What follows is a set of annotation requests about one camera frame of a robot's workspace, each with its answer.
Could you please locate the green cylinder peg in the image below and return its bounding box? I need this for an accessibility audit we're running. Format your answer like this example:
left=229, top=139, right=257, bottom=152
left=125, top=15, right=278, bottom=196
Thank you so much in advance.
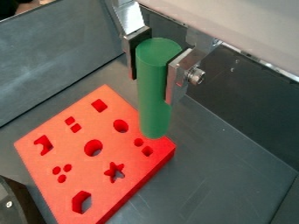
left=135, top=38, right=183, bottom=139

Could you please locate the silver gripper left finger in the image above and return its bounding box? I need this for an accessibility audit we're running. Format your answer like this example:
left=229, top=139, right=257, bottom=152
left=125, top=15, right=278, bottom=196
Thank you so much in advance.
left=113, top=0, right=153, bottom=80

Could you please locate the red shape sorter block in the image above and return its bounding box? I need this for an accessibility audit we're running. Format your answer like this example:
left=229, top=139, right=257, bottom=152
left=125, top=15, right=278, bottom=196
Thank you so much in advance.
left=14, top=85, right=175, bottom=224

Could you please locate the black object in corner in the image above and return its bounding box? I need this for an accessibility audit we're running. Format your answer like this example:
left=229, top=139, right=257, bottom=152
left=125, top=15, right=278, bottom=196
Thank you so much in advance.
left=0, top=175, right=47, bottom=224

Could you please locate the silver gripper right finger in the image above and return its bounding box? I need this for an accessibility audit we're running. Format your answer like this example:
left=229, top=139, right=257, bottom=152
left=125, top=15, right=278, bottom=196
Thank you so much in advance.
left=165, top=28, right=222, bottom=105

